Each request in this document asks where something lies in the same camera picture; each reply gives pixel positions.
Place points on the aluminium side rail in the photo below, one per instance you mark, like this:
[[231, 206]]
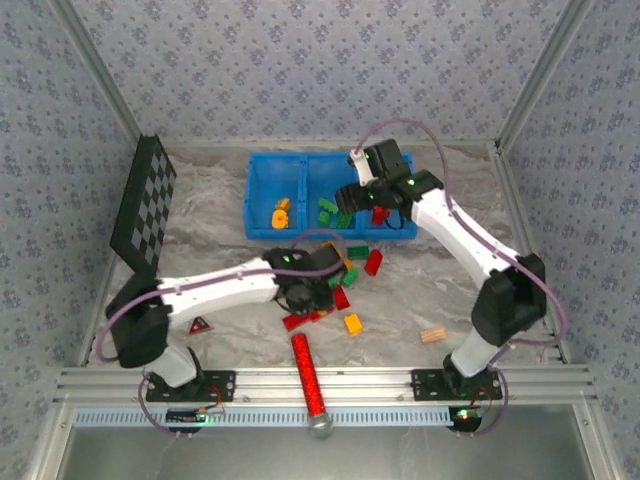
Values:
[[525, 225], [111, 280]]

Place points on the black grey checkerboard panel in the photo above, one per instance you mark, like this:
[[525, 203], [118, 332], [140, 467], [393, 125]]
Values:
[[150, 200]]

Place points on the aluminium table edge rail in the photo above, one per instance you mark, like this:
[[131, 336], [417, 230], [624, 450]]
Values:
[[210, 144]]

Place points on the wide aluminium base rail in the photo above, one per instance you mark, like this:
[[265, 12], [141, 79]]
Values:
[[360, 385]]

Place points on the grey metal panel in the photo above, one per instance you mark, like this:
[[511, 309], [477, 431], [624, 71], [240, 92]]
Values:
[[320, 460]]

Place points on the red black triangle sign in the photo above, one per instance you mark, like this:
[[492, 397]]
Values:
[[199, 326]]

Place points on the red glitter toy microphone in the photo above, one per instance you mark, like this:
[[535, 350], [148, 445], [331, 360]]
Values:
[[306, 370]]

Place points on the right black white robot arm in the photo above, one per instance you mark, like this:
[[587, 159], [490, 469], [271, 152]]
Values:
[[465, 235]]

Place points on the aluminium frame post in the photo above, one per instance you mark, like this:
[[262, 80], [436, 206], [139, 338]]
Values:
[[542, 75], [102, 75]]

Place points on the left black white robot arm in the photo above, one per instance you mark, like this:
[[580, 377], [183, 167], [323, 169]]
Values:
[[215, 295]]

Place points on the blue three-compartment plastic bin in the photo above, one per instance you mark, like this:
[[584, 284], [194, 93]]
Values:
[[272, 175]]

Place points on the ridged wooden block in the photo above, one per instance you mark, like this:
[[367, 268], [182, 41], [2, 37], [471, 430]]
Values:
[[433, 335]]

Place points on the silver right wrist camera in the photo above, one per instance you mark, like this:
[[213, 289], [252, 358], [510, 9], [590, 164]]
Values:
[[362, 167]]

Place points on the green lego plate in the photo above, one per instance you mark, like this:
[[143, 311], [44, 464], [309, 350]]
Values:
[[344, 220], [327, 204], [357, 252]]

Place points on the yellow lego piece with hole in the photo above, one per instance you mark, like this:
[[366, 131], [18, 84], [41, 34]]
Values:
[[281, 219]]

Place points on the small green-lit circuit board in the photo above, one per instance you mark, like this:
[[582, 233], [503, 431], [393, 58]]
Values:
[[185, 416], [465, 417]]

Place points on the green lego brick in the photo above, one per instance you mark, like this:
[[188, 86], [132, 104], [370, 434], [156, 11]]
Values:
[[324, 218], [334, 282], [350, 276]]

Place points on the small orange lego brick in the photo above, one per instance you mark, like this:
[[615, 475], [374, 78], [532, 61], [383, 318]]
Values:
[[283, 204], [328, 244]]

